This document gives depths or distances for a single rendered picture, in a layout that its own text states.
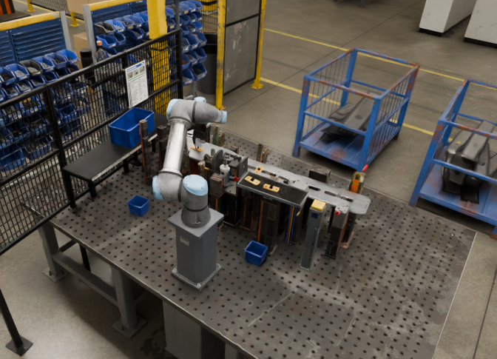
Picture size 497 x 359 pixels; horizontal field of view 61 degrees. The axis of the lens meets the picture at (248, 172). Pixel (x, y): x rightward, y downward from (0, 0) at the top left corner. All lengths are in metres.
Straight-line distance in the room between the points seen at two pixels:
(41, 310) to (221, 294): 1.47
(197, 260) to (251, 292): 0.36
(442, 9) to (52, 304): 8.78
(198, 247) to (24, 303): 1.64
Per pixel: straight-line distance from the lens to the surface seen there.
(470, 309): 3.70
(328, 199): 2.56
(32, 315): 3.39
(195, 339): 2.65
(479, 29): 9.97
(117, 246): 2.66
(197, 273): 2.33
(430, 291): 2.66
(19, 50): 4.01
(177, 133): 2.16
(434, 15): 10.05
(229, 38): 5.47
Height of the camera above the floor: 2.54
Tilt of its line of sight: 35 degrees down
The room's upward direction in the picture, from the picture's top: 4 degrees clockwise
